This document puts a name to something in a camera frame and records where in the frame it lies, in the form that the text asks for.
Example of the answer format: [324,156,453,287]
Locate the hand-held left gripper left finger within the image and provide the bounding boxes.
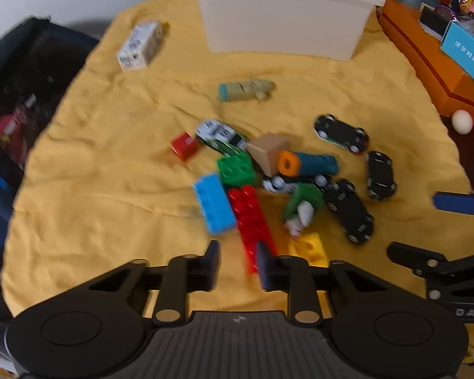
[79,240,222,324]

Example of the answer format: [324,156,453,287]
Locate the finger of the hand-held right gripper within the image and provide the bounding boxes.
[432,190,474,216]
[386,242,459,279]

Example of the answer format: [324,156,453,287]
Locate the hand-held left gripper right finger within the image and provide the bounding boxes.
[254,241,404,324]

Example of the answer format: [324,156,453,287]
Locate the red building brick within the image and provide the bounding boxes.
[227,186,278,274]

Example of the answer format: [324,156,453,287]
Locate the green building brick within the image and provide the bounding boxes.
[216,153,257,188]

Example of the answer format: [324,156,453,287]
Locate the white plastic container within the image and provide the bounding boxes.
[185,0,386,61]

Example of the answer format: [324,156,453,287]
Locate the yellow building brick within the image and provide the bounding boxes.
[288,233,328,267]

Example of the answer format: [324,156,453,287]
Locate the blue building brick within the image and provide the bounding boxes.
[193,173,237,234]

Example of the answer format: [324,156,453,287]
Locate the upturned black toy car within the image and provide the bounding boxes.
[325,178,375,244]
[365,151,397,201]
[314,114,369,154]

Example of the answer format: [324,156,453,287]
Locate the green white toy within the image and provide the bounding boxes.
[282,183,325,239]

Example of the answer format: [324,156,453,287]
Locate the white egg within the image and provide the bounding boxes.
[451,110,473,134]

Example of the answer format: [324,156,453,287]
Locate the teal toy with orange cap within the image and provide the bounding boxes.
[277,150,338,176]

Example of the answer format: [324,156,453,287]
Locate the brown cube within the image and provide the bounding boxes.
[247,134,290,176]

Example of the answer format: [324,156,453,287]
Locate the red cube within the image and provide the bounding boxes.
[171,132,200,162]

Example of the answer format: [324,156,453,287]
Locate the white green toy car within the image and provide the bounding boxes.
[195,118,250,159]

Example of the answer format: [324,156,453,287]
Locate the yellow cloth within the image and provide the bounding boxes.
[0,0,474,360]

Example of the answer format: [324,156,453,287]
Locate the blue box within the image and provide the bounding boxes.
[440,20,474,87]

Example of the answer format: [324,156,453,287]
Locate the orange box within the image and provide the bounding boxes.
[379,0,474,117]

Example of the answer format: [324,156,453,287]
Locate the olive teal toy figure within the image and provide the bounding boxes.
[218,79,276,102]

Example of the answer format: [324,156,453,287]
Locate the small white carton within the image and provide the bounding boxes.
[116,21,164,72]

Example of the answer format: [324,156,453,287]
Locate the red item in bag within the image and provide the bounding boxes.
[0,95,40,154]

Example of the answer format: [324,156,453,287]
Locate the black mesh bag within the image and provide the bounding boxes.
[0,16,101,356]

